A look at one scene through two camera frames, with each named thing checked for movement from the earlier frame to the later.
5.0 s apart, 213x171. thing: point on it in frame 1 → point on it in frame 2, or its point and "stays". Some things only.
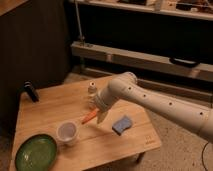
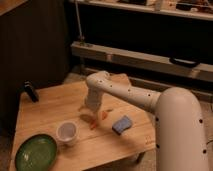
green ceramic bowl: x=36 y=153 stays
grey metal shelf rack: x=166 y=43 stays
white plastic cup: x=67 y=132 stays
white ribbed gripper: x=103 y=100 → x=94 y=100
